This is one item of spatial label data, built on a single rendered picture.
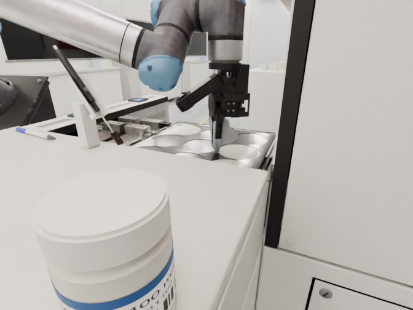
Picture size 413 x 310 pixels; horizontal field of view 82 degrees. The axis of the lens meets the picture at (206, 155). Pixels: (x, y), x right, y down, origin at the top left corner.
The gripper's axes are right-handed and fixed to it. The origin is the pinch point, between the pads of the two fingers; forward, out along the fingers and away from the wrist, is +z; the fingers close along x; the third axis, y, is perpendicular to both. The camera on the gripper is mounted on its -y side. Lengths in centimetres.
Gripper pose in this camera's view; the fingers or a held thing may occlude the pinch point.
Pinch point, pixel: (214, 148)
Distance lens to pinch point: 59.8
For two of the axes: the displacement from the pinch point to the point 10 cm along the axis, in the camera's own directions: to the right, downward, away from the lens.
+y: 9.8, -0.7, 1.7
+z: 0.0, 9.2, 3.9
